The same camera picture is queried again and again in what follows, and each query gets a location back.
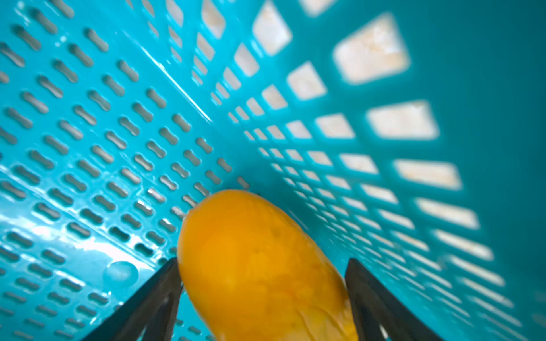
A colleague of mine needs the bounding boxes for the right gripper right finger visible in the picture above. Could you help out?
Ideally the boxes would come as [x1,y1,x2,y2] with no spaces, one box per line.
[344,258,441,341]

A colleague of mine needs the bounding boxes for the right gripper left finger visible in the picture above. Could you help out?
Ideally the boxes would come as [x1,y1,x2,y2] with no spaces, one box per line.
[83,258,183,341]

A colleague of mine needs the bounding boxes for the yellow mango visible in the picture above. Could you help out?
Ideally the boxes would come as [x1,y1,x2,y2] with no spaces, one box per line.
[177,190,358,340]

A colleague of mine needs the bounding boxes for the teal plastic basket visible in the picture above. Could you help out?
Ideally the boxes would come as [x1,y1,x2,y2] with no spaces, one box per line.
[1,1,545,340]

